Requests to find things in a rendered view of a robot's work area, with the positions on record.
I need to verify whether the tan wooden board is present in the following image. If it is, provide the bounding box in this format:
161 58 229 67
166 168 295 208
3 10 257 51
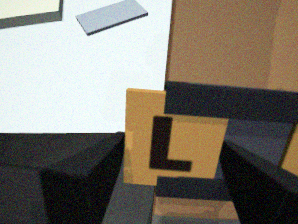
151 0 298 224

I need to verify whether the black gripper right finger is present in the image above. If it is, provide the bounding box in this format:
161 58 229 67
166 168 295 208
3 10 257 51
219 140 298 224

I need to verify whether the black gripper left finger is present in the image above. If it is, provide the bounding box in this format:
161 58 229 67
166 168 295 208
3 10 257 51
0 131 125 224

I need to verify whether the grey flat rectangular plate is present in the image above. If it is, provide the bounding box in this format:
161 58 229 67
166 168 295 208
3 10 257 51
75 0 148 36

